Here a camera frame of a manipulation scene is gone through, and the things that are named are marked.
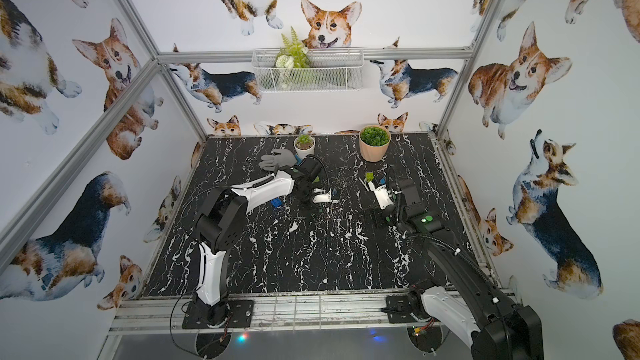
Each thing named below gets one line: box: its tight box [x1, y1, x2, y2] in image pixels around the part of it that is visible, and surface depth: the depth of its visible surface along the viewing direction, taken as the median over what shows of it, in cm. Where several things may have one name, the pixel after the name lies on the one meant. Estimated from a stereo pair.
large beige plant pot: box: [358, 125, 391, 163], surface depth 108 cm
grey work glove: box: [258, 148, 298, 170], surface depth 113 cm
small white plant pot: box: [293, 135, 316, 159], surface depth 109 cm
